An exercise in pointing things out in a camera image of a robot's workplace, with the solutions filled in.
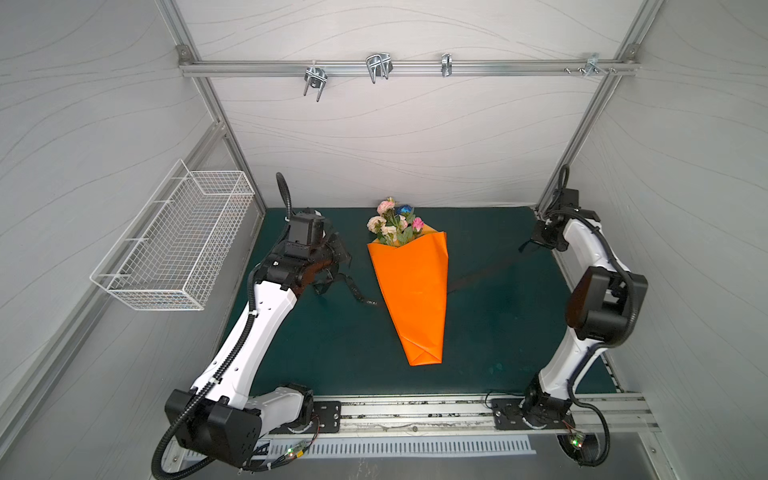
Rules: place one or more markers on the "metal ring clamp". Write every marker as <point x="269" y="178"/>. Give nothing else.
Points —
<point x="446" y="65"/>

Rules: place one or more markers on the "black printed ribbon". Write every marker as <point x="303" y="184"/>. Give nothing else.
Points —
<point x="480" y="273"/>

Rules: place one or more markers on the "blue fake flower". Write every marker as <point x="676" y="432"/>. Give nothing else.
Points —
<point x="404" y="210"/>

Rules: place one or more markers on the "metal bracket clamp right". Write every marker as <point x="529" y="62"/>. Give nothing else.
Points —
<point x="592" y="67"/>

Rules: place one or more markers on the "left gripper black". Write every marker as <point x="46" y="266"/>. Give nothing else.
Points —
<point x="334" y="242"/>

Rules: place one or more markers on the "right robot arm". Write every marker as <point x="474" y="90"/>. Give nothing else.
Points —
<point x="601" y="313"/>

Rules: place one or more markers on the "white wire basket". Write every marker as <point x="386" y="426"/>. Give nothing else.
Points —
<point x="171" y="253"/>

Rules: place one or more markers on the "aluminium front rail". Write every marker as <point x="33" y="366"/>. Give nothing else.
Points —
<point x="441" y="415"/>

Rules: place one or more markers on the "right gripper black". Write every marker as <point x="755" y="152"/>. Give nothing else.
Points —
<point x="541" y="240"/>

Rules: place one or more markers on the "metal hook clamp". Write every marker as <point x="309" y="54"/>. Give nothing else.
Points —
<point x="315" y="79"/>
<point x="379" y="65"/>

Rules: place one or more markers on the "metal hook clamp left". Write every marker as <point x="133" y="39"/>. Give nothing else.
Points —
<point x="315" y="79"/>

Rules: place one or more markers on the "orange wrapping paper sheet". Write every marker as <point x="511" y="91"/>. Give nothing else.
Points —
<point x="413" y="281"/>

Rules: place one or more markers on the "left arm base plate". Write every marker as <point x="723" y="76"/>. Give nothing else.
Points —
<point x="320" y="417"/>

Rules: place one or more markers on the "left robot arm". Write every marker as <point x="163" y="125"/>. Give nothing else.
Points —
<point x="217" y="418"/>

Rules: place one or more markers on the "white slotted cable duct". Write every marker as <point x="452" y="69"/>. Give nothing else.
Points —
<point x="420" y="447"/>

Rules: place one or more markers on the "aluminium crossbar rail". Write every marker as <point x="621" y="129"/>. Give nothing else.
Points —
<point x="401" y="68"/>

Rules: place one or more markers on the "magenta fake rose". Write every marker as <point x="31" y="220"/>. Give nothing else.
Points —
<point x="417" y="225"/>

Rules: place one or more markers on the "green table mat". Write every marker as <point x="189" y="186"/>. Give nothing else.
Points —
<point x="499" y="331"/>

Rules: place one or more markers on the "light pink fake rose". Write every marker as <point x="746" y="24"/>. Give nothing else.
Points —
<point x="387" y="212"/>

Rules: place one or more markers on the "metal hook clamp middle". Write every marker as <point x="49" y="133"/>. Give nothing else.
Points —
<point x="379" y="65"/>

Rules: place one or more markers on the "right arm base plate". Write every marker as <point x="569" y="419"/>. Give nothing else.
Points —
<point x="511" y="413"/>

